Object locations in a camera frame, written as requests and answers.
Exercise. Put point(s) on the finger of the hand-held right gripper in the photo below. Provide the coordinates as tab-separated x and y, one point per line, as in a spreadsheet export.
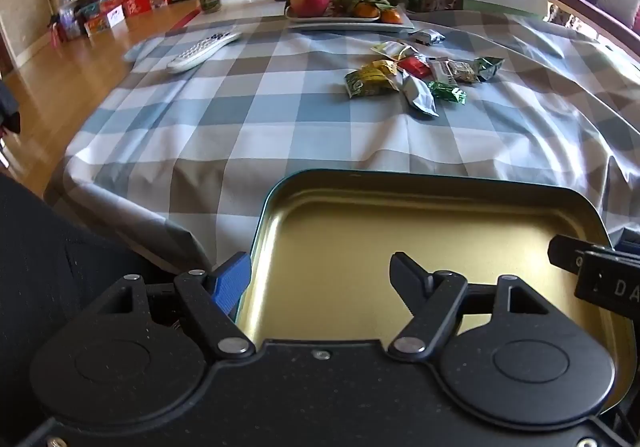
562	252

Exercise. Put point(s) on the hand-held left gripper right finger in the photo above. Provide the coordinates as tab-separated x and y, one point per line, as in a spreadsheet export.
407	277

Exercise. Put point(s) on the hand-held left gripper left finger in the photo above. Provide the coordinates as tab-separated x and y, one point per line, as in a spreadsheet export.
231	284

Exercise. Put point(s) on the gold-lined metal tin tray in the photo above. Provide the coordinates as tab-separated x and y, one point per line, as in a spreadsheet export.
350	237

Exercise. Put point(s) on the olive patterned snack packet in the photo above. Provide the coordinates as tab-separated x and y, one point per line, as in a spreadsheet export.
462	72

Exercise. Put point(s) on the white striped snack packet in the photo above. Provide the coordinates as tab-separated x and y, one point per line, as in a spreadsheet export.
441	69

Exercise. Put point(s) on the dark silver snack packet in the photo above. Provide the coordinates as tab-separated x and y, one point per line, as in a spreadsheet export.
427	36

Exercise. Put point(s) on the blue grey checked tablecloth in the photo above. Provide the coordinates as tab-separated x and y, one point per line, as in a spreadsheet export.
250	127

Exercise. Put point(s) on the dark quilted cloth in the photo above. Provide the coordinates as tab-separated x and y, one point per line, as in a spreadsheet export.
50	277

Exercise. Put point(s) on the long silver white snack packet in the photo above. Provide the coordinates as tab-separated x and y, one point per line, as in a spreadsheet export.
419	96

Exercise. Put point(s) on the shiny green snack packet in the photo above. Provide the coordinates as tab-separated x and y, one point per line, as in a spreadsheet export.
447	93

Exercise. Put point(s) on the green and white snack packet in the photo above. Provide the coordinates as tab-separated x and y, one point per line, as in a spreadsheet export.
487	67

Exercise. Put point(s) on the red snack packet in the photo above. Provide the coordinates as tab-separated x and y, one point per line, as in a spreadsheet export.
414	67

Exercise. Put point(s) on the gold foil candy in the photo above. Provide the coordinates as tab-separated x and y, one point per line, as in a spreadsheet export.
382	68

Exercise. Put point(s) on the white remote control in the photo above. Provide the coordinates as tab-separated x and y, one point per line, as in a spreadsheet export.
200	52

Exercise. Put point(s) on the orange tangerine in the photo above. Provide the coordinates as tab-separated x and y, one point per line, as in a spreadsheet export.
391	17
366	11

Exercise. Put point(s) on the white rectangular fruit plate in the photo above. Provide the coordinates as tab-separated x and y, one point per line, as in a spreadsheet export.
345	23

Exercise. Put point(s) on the red apple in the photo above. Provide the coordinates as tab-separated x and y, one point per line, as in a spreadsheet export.
310	1

